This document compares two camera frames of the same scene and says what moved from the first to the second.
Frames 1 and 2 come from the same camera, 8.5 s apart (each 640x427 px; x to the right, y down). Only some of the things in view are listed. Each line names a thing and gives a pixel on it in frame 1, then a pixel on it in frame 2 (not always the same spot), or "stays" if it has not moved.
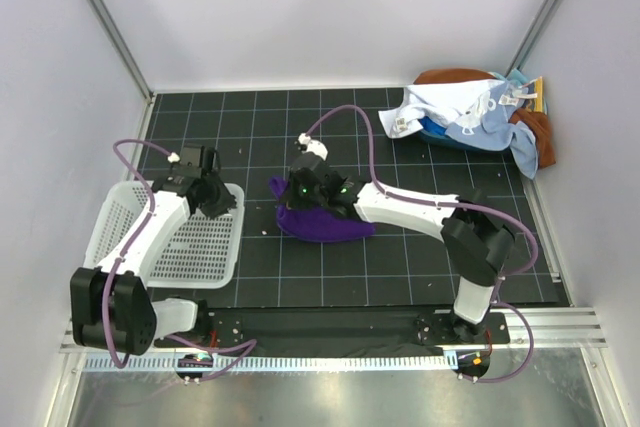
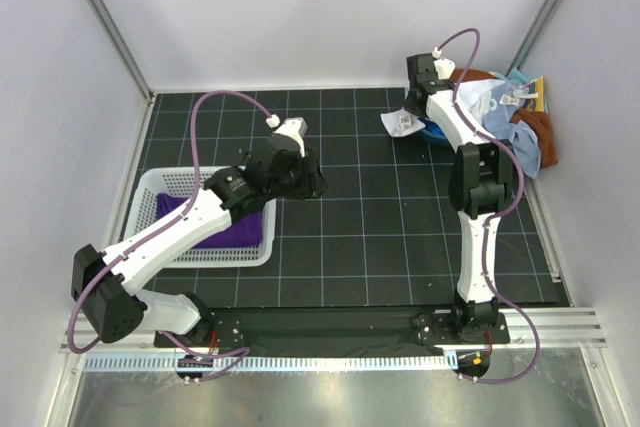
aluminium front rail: (548, 328) stays
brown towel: (530, 118) stays
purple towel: (313, 225) → (245, 233)
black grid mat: (260, 134) stays
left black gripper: (225, 202) → (313, 184)
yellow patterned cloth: (537, 86) stays
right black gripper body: (300, 197) → (413, 109)
